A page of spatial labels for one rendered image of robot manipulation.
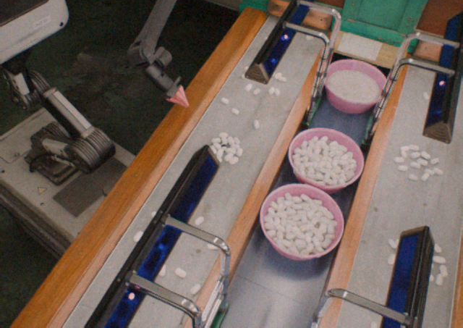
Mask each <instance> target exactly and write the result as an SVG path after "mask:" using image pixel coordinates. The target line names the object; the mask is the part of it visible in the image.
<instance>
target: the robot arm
mask: <svg viewBox="0 0 463 328"><path fill-rule="evenodd" d="M175 2H176V0H158V1H157V2H156V4H155V6H154V8H153V10H152V12H151V13H150V16H149V18H148V20H147V22H146V24H145V26H144V27H143V29H142V30H141V32H140V34H139V35H138V36H137V37H136V39H135V42H134V43H133V44H132V45H131V46H130V48H129V51H128V52H127V58H128V60H129V62H131V63H132V64H133V65H134V66H135V68H139V67H143V70H142V71H141V72H142V73H143V74H144V76H146V77H147V79H149V81H151V82H152V83H153V84H154V85H155V86H156V87H157V88H158V89H159V90H160V91H161V92H162V94H161V95H160V96H159V97H158V100H159V101H162V100H163V98H164V97H166V99H167V101H171V102H174V103H177V104H180V105H182V106H185V107H188V106H189V104H188V101H187V99H186V96H185V94H184V90H183V87H182V86H181V85H178V86H177V83H178V82H179V81H180V80H181V77H180V76H179V77H177V78H175V79H174V80H171V79H170V78H169V77H168V76H167V74H166V73H165V72H163V70H164V69H165V68H166V67H167V64H168V63H169V62H170V61H171V54H170V53H169V52H168V51H167V50H165V48H164V47H160V48H157V49H155V47H156V45H157V41H158V37H159V36H160V34H161V31H162V30H163V28H164V26H165V24H166V22H167V20H168V16H169V14H170V12H171V10H172V8H173V6H174V4H175Z"/></svg>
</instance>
